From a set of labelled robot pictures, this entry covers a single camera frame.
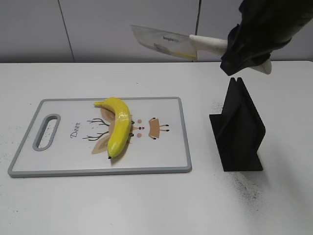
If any white handled cleaver knife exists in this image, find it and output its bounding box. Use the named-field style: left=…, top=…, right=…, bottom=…
left=130, top=24, right=272, bottom=74

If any yellow plastic banana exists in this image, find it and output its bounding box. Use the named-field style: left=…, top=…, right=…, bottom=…
left=94, top=97, right=132, bottom=159

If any white grey-rimmed cutting board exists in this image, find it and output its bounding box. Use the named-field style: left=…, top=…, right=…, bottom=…
left=8, top=97, right=192, bottom=178

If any black knife stand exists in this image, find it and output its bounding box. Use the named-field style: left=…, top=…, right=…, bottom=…
left=209, top=77, right=266, bottom=171

